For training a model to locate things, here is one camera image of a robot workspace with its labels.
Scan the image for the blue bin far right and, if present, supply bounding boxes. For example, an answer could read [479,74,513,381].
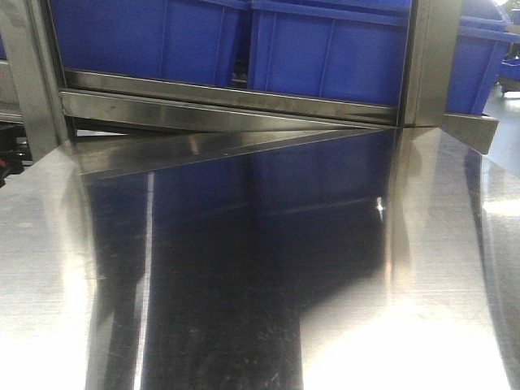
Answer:
[445,16,519,115]

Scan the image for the stainless steel shelf rack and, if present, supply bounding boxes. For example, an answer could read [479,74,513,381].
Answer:
[1,1,498,160]

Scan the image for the blue bin on upper shelf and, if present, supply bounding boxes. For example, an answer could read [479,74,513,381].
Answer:
[50,1,249,87]

